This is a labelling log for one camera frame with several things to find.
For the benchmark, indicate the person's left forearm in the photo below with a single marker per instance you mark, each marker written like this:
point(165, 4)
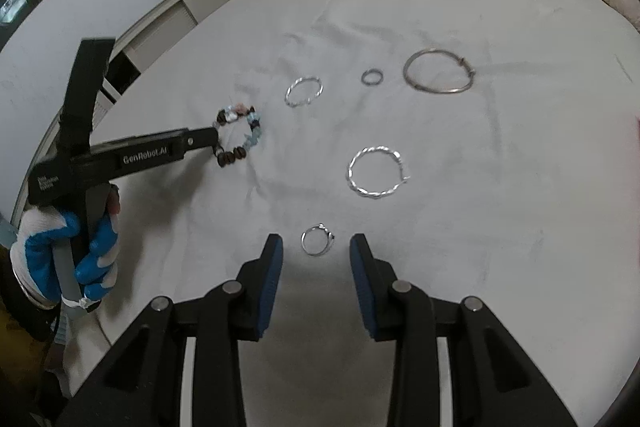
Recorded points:
point(25, 307)

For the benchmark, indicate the large twisted silver bangle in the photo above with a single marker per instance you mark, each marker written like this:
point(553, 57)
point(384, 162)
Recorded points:
point(372, 194)

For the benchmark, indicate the white low wall cabinet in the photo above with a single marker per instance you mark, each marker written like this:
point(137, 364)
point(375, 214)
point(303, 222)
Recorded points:
point(165, 14)

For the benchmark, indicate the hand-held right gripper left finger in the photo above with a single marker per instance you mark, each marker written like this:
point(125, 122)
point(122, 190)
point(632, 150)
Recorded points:
point(269, 279)

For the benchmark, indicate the person's left hand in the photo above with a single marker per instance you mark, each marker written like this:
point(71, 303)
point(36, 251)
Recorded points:
point(37, 237)

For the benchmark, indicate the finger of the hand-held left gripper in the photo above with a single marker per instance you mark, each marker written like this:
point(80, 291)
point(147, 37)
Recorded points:
point(204, 140)

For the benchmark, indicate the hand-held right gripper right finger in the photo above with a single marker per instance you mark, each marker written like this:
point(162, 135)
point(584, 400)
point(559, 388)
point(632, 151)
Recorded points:
point(361, 279)

